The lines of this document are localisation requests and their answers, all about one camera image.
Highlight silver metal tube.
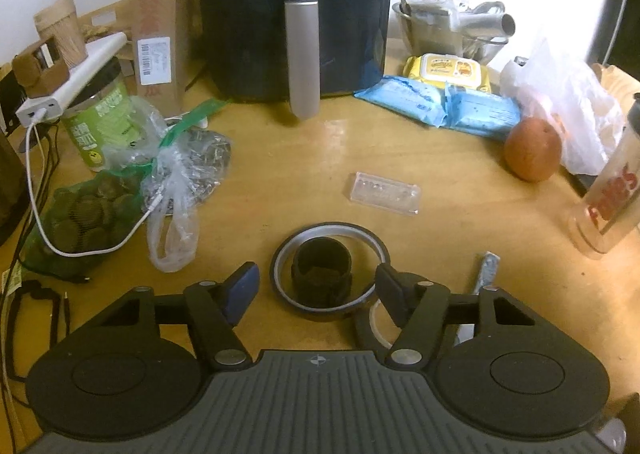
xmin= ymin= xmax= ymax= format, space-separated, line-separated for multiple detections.
xmin=450 ymin=12 xmax=517 ymax=38

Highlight wooden chair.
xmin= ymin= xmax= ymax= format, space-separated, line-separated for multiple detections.
xmin=592 ymin=63 xmax=640 ymax=101

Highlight orange fruit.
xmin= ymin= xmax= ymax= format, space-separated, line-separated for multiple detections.
xmin=503 ymin=117 xmax=563 ymax=182

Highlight tall brown cardboard carton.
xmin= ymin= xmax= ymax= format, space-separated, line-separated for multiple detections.
xmin=130 ymin=0 xmax=201 ymax=117

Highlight black cable loop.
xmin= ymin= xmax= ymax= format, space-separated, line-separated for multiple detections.
xmin=0 ymin=279 xmax=72 ymax=385

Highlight white plastic bag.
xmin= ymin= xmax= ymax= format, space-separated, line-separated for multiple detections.
xmin=500 ymin=37 xmax=626 ymax=175

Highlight green label plastic jar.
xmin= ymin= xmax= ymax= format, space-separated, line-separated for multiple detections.
xmin=61 ymin=57 xmax=138 ymax=174

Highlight white power bank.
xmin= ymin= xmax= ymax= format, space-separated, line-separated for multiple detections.
xmin=15 ymin=32 xmax=128 ymax=127

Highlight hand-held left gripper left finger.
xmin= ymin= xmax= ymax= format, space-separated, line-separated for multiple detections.
xmin=85 ymin=263 xmax=261 ymax=371

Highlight small black cylinder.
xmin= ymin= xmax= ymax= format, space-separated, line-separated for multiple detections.
xmin=291 ymin=237 xmax=355 ymax=311

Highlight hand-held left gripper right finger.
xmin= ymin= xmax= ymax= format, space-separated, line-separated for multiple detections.
xmin=374 ymin=263 xmax=554 ymax=371

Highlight clear plastic case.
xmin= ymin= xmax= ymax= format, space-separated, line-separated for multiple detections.
xmin=346 ymin=171 xmax=422 ymax=216

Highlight steel bowl with utensils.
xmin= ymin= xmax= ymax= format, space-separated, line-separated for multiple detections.
xmin=391 ymin=0 xmax=516 ymax=65

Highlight amber tape ring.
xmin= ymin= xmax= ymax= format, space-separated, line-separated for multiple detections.
xmin=270 ymin=221 xmax=388 ymax=322

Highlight blue wet wipes pack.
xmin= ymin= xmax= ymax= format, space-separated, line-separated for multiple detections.
xmin=354 ymin=75 xmax=451 ymax=127
xmin=442 ymin=84 xmax=523 ymax=137

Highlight black air fryer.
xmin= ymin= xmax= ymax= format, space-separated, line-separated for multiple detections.
xmin=194 ymin=0 xmax=393 ymax=121

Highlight small metal tool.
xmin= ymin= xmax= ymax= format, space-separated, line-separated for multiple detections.
xmin=452 ymin=251 xmax=501 ymax=347

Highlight brown wooden holder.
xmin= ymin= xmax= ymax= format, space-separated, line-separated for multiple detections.
xmin=11 ymin=37 xmax=66 ymax=99

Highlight white charging cable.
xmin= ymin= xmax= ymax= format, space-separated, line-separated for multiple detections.
xmin=25 ymin=121 xmax=166 ymax=257

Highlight yellow wet wipes pack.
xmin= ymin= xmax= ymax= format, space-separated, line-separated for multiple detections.
xmin=402 ymin=53 xmax=493 ymax=92

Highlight clear shaker bottle grey lid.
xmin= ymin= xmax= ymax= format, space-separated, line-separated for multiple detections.
xmin=567 ymin=93 xmax=640 ymax=260

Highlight green mesh bag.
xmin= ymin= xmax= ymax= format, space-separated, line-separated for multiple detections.
xmin=22 ymin=169 xmax=151 ymax=280

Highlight bamboo toothpick holder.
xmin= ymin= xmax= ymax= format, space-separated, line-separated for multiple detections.
xmin=34 ymin=0 xmax=88 ymax=70

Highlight clear plastic bag of seeds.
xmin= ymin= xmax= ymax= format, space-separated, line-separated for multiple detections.
xmin=107 ymin=97 xmax=236 ymax=274

